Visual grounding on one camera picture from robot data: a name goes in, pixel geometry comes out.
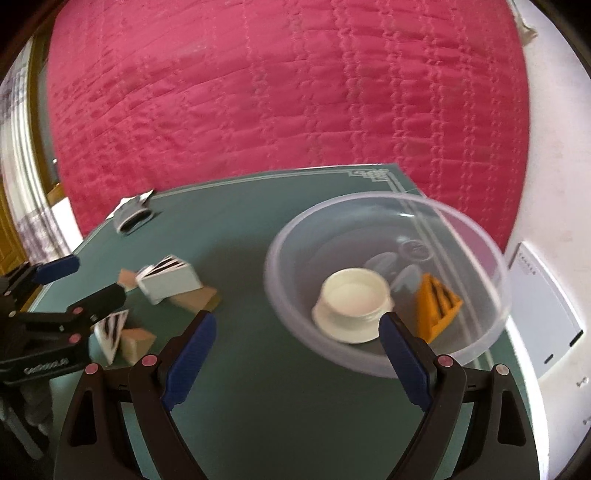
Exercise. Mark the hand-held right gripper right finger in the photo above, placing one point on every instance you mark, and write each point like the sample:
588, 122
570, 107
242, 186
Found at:
404, 360

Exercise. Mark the clear plastic bowl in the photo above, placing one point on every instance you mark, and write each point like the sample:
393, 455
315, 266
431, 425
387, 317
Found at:
461, 258

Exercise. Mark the wooden wedge block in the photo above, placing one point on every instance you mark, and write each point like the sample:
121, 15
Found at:
198, 302

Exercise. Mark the wooden door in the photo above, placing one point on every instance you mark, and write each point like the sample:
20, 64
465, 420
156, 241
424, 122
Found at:
9, 235

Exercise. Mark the large white striped wedge block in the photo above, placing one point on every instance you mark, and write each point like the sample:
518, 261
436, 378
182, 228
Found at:
173, 281

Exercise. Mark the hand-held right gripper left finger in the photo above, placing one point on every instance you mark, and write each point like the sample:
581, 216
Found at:
191, 355

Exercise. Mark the orange striped wedge block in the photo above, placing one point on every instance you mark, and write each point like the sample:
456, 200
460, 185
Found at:
436, 304

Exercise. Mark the white jar lid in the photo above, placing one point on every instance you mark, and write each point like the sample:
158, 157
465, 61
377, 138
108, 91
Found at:
348, 300

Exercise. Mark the white wall box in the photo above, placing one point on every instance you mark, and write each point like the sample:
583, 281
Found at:
540, 309

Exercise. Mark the grey pebble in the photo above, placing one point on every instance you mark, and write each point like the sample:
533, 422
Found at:
407, 279
381, 264

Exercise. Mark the grey tape roll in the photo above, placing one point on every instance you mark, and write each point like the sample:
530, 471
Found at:
131, 217

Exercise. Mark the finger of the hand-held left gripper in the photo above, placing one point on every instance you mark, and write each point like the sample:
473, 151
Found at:
57, 269
99, 299

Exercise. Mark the small wooden block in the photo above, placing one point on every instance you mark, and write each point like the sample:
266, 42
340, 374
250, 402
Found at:
127, 279

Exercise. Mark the grey metal frame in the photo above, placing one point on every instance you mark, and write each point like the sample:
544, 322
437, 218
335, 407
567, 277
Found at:
25, 415

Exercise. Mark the small white striped wedge block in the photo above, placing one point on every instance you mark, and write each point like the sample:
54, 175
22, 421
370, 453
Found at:
111, 337

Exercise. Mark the pink quilted blanket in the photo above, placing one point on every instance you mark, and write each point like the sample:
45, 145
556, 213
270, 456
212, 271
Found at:
286, 92

